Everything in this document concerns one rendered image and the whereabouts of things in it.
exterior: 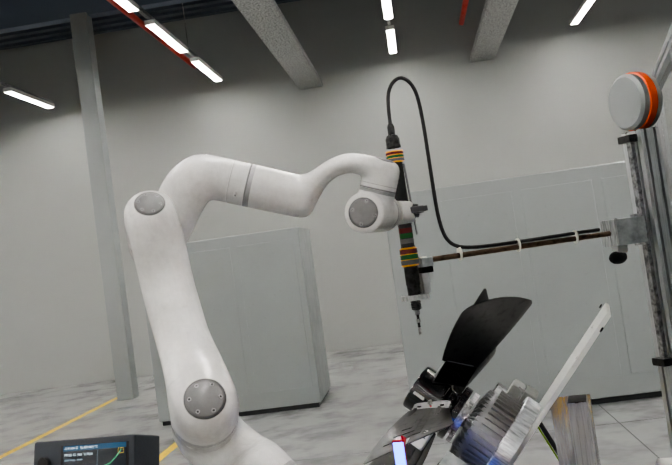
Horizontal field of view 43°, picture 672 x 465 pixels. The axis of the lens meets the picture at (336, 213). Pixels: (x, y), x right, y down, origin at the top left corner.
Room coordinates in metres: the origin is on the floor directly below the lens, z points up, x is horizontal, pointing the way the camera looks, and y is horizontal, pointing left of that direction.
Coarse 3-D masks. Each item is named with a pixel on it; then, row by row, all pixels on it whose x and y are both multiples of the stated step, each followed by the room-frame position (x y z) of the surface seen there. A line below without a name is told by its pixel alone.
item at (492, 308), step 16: (480, 304) 1.94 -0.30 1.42; (496, 304) 1.98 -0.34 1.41; (512, 304) 2.01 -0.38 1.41; (528, 304) 2.04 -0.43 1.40; (464, 320) 1.97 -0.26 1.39; (480, 320) 2.00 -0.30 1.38; (496, 320) 2.03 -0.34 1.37; (512, 320) 2.05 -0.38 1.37; (464, 336) 2.03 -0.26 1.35; (480, 336) 2.05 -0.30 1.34; (496, 336) 2.07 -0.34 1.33; (448, 352) 2.06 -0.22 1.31; (464, 352) 2.08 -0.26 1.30; (480, 352) 2.09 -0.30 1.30
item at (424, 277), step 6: (420, 258) 2.07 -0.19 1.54; (426, 258) 2.07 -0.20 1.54; (432, 258) 2.07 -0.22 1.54; (420, 264) 2.07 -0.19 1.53; (426, 264) 2.07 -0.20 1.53; (432, 264) 2.07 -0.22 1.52; (420, 270) 2.07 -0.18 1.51; (426, 270) 2.06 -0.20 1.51; (432, 270) 2.06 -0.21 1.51; (420, 276) 2.07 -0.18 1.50; (426, 276) 2.06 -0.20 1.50; (420, 282) 2.08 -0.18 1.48; (426, 282) 2.06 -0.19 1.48; (426, 288) 2.06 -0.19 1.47; (420, 294) 2.05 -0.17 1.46; (426, 294) 2.05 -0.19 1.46; (402, 300) 2.06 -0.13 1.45; (408, 300) 2.04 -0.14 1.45; (414, 300) 2.04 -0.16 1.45
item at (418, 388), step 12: (420, 384) 2.12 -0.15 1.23; (432, 384) 2.12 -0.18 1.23; (444, 384) 2.12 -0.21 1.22; (408, 396) 2.12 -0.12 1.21; (432, 396) 2.11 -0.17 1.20; (444, 396) 2.11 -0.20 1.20; (456, 396) 2.13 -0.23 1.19; (468, 396) 2.10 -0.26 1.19; (408, 408) 2.15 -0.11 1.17; (456, 408) 2.08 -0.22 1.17; (444, 432) 2.10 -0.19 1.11
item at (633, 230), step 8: (632, 216) 2.29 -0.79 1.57; (640, 216) 2.24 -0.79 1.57; (600, 224) 2.28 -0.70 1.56; (608, 224) 2.25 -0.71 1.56; (616, 224) 2.22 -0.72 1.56; (624, 224) 2.22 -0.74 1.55; (632, 224) 2.23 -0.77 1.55; (640, 224) 2.24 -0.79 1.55; (616, 232) 2.22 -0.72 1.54; (624, 232) 2.22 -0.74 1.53; (632, 232) 2.23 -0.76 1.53; (640, 232) 2.24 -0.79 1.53; (608, 240) 2.26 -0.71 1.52; (616, 240) 2.22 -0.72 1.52; (624, 240) 2.22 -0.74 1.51; (632, 240) 2.23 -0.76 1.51; (640, 240) 2.24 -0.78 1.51; (648, 240) 2.26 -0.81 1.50
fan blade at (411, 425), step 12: (432, 408) 2.03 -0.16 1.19; (444, 408) 2.02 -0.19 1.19; (408, 420) 1.98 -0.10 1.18; (420, 420) 1.95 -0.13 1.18; (432, 420) 1.93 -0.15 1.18; (444, 420) 1.89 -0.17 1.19; (396, 432) 1.93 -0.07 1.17; (408, 432) 1.89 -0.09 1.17; (420, 432) 1.86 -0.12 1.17; (432, 432) 1.81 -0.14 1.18; (384, 444) 1.90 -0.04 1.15; (372, 456) 1.88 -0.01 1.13
